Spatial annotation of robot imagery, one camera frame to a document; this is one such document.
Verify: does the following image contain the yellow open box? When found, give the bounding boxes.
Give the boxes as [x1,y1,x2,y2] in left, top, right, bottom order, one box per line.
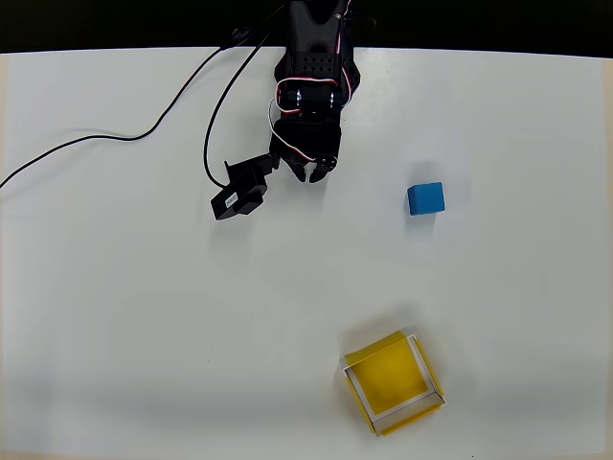
[342,329,448,438]

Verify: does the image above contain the black camera cable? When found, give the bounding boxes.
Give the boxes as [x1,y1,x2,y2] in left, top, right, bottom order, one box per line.
[203,3,289,189]

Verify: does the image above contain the black gripper-mounted camera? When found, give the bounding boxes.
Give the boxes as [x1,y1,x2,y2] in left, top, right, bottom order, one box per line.
[210,151,282,222]

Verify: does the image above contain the blue cube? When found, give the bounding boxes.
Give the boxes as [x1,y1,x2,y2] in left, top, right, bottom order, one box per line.
[407,181,446,217]

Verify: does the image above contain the red white servo wire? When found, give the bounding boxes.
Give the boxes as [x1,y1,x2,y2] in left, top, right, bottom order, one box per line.
[267,97,316,165]
[275,9,359,107]

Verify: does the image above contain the black thin cable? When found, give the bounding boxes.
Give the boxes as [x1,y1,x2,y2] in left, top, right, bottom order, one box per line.
[0,27,255,190]

